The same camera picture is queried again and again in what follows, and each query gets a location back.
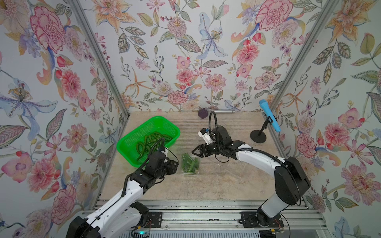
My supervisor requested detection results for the aluminium rail frame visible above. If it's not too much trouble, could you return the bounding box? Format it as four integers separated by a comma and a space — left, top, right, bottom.
71, 198, 332, 238

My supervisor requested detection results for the curved green pepper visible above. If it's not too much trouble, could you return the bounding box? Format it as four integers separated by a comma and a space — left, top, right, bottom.
136, 132, 172, 161

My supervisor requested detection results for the green plastic basket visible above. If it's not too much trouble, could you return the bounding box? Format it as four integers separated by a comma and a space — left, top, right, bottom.
117, 116, 181, 168

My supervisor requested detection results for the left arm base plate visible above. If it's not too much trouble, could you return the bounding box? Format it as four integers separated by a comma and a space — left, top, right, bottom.
120, 211, 163, 229

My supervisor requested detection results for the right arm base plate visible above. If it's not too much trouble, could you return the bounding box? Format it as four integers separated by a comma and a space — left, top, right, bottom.
238, 211, 284, 229

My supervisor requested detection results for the blue microphone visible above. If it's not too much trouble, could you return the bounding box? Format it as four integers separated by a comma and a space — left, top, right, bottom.
260, 100, 281, 132

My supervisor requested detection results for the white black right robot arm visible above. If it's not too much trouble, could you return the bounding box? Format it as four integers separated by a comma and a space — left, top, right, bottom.
192, 126, 311, 227

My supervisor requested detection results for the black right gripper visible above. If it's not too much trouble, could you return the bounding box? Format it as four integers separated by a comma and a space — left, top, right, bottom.
192, 143, 225, 159

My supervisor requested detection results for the black microphone stand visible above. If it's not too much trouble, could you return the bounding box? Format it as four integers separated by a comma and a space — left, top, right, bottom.
250, 117, 273, 144

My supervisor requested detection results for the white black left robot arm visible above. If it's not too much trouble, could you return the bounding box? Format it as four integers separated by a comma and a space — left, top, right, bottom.
66, 147, 179, 238

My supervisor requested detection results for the clear pepper clamshell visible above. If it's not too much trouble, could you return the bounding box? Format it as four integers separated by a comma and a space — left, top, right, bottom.
181, 153, 200, 175

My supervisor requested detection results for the purple foam microphone cube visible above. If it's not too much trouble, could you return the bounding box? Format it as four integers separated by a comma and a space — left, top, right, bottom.
198, 108, 208, 119

